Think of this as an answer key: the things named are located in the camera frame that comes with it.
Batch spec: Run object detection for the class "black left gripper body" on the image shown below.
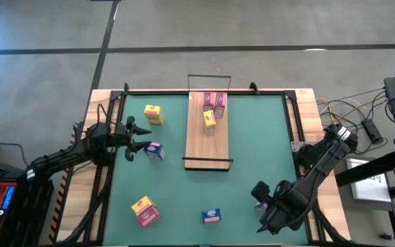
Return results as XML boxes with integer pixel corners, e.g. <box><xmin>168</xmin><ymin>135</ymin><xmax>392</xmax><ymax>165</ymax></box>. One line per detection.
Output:
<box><xmin>110</xmin><ymin>115</ymin><xmax>137</xmax><ymax>163</ymax></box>

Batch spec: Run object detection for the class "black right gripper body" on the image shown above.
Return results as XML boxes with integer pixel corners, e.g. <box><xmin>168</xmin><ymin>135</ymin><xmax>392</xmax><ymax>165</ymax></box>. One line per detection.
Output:
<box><xmin>265</xmin><ymin>187</ymin><xmax>308</xmax><ymax>236</ymax></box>

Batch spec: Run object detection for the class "Frosted Flakes cereal box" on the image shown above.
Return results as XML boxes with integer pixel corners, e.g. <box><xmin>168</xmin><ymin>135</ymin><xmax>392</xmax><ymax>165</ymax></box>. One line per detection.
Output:
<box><xmin>201</xmin><ymin>208</ymin><xmax>222</xmax><ymax>224</ymax></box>
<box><xmin>143</xmin><ymin>142</ymin><xmax>167</xmax><ymax>161</ymax></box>
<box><xmin>254</xmin><ymin>201</ymin><xmax>270</xmax><ymax>214</ymax></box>

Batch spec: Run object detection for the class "yellow Corn Pops box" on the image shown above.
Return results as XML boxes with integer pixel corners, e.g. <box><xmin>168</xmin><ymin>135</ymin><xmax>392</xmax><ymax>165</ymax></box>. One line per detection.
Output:
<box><xmin>203</xmin><ymin>110</ymin><xmax>217</xmax><ymax>137</ymax></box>
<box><xmin>143</xmin><ymin>104</ymin><xmax>165</xmax><ymax>126</ymax></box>
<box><xmin>130</xmin><ymin>196</ymin><xmax>154</xmax><ymax>216</ymax></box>

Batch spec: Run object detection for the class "purple Raisin Bran box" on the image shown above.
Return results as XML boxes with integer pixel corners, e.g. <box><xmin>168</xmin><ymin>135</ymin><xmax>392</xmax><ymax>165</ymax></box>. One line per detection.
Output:
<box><xmin>203</xmin><ymin>91</ymin><xmax>215</xmax><ymax>113</ymax></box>
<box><xmin>214</xmin><ymin>92</ymin><xmax>228</xmax><ymax>119</ymax></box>
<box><xmin>136</xmin><ymin>205</ymin><xmax>163</xmax><ymax>228</ymax></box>

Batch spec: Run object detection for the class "wooden shelf board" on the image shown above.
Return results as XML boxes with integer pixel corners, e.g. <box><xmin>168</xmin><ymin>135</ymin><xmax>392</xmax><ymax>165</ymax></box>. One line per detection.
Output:
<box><xmin>184</xmin><ymin>91</ymin><xmax>231</xmax><ymax>170</ymax></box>

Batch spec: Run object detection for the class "green table mat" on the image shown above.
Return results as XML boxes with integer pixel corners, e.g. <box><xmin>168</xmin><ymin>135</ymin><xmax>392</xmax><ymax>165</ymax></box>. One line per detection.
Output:
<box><xmin>103</xmin><ymin>94</ymin><xmax>310</xmax><ymax>246</ymax></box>

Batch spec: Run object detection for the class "white board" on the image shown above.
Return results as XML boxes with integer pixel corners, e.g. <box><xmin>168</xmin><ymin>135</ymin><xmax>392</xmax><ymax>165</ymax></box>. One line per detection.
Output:
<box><xmin>346</xmin><ymin>157</ymin><xmax>393</xmax><ymax>203</ymax></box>

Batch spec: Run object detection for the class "black metal beam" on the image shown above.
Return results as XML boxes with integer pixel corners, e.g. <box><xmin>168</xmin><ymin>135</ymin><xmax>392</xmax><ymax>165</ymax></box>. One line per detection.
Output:
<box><xmin>334</xmin><ymin>149</ymin><xmax>395</xmax><ymax>188</ymax></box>

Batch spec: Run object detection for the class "yellow black hazard strip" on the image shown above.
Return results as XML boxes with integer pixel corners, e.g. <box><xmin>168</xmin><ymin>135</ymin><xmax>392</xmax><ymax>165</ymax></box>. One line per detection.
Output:
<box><xmin>47</xmin><ymin>169</ymin><xmax>69</xmax><ymax>245</ymax></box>

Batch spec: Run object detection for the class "black equipment case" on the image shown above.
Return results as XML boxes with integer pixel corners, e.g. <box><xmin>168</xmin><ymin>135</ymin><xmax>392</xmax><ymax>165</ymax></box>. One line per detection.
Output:
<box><xmin>10</xmin><ymin>178</ymin><xmax>55</xmax><ymax>247</ymax></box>

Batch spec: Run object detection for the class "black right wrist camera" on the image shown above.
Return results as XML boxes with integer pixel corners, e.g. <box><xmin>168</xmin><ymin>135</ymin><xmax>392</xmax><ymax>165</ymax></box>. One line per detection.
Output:
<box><xmin>250</xmin><ymin>180</ymin><xmax>271</xmax><ymax>204</ymax></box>

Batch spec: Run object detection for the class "black aluminium table frame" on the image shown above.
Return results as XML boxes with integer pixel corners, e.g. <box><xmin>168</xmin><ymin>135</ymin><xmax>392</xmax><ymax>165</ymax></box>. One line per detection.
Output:
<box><xmin>80</xmin><ymin>82</ymin><xmax>346</xmax><ymax>247</ymax></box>

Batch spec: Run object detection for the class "black metal shelf frame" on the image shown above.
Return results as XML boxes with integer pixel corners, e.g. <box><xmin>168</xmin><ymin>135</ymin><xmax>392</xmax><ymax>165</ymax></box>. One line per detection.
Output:
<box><xmin>182</xmin><ymin>156</ymin><xmax>235</xmax><ymax>172</ymax></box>
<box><xmin>187</xmin><ymin>74</ymin><xmax>232</xmax><ymax>93</ymax></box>

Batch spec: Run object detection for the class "yellow cable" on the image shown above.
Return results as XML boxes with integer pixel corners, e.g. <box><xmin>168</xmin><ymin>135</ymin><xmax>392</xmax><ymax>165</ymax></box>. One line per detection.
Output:
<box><xmin>315</xmin><ymin>94</ymin><xmax>387</xmax><ymax>138</ymax></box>

